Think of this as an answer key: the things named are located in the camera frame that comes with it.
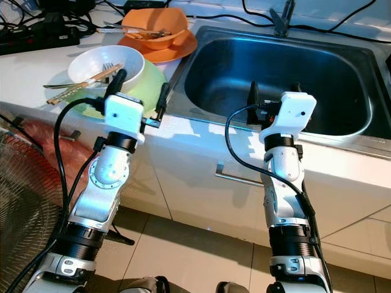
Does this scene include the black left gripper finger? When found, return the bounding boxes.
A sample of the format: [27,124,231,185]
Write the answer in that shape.
[107,68,128,98]
[157,82,170,120]

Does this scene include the light green plate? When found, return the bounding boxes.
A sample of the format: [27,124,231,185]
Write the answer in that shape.
[61,58,167,117]

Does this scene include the stainless steel sink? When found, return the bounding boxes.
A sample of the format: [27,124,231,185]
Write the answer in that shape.
[168,26,391,159]

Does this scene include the orange plate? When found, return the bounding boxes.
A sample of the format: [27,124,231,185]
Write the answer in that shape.
[117,31,198,64]

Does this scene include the red plastic bag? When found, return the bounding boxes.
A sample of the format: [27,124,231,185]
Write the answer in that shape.
[15,119,98,214]

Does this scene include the silver metal utensil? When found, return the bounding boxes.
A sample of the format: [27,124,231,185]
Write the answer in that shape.
[136,28,173,41]

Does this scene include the dark sink faucet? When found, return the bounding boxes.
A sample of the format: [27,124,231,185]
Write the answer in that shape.
[270,0,295,36]

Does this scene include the orange bowl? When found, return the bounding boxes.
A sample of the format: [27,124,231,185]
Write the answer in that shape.
[121,7,190,49]

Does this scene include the black power adapter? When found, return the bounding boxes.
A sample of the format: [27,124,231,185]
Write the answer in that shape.
[123,0,163,14]

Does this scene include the black power strip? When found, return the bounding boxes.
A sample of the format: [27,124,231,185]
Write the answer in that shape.
[0,24,80,56]

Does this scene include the metal grille floor fan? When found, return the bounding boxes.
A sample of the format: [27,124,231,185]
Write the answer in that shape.
[0,128,65,293]

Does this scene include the grey robot right leg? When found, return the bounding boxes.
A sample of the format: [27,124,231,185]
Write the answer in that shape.
[217,281,251,293]

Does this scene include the grey robot leg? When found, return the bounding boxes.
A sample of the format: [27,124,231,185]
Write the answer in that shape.
[119,276,169,293]
[217,281,251,293]

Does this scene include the grey robot left leg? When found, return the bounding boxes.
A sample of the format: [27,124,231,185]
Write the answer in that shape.
[119,276,169,293]

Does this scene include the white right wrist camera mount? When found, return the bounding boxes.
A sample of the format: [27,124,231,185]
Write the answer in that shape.
[258,92,317,144]

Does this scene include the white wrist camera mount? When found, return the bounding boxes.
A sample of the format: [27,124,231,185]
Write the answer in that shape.
[258,92,317,144]
[104,93,146,136]

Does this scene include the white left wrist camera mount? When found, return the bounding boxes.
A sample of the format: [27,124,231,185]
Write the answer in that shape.
[104,93,146,136]

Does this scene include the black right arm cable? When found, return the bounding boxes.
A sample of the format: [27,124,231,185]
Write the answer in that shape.
[224,103,320,215]

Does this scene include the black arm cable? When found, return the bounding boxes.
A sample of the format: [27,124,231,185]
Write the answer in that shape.
[224,103,320,215]
[5,96,106,293]

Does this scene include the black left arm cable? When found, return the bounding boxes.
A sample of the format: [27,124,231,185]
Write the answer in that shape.
[5,96,106,293]

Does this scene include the long steel cabinet handle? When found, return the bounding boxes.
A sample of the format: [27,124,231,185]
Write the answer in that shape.
[215,160,266,187]

